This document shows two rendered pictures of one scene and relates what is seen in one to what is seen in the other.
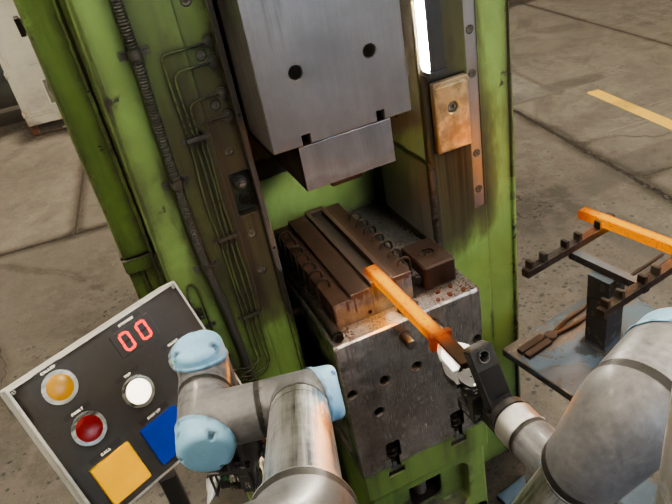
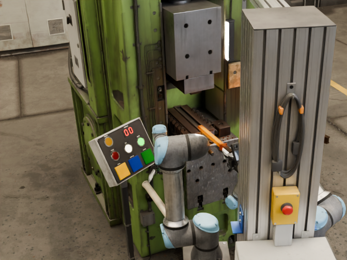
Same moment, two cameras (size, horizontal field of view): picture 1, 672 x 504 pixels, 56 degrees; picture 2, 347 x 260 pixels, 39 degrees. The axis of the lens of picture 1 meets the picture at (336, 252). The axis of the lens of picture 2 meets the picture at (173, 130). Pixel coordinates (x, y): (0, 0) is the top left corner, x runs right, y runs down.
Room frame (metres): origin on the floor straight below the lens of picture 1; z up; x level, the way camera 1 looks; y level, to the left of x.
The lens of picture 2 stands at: (-1.58, 0.34, 2.45)
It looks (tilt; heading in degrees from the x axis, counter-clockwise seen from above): 27 degrees down; 355
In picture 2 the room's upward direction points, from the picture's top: 3 degrees counter-clockwise
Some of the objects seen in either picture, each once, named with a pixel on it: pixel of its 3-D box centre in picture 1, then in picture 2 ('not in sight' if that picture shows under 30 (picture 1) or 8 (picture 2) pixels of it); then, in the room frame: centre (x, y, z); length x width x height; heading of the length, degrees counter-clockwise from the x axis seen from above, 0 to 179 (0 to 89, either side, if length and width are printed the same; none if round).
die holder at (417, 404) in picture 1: (369, 327); (194, 155); (1.40, -0.05, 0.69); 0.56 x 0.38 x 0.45; 17
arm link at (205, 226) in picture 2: not in sight; (204, 229); (0.22, 0.06, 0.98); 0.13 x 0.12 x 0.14; 93
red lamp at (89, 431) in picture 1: (89, 428); (115, 155); (0.80, 0.46, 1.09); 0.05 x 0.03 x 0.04; 107
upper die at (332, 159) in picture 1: (310, 125); (184, 72); (1.37, 0.00, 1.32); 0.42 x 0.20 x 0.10; 17
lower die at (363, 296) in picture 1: (337, 257); (186, 123); (1.37, 0.00, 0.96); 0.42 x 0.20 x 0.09; 17
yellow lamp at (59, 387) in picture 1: (59, 387); (108, 141); (0.83, 0.49, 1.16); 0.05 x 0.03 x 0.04; 107
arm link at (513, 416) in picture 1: (520, 425); not in sight; (0.71, -0.24, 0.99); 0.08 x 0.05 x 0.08; 108
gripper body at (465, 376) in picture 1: (490, 399); (237, 162); (0.78, -0.21, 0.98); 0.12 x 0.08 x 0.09; 18
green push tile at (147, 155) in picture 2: not in sight; (147, 156); (0.90, 0.29, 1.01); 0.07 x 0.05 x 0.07; 132
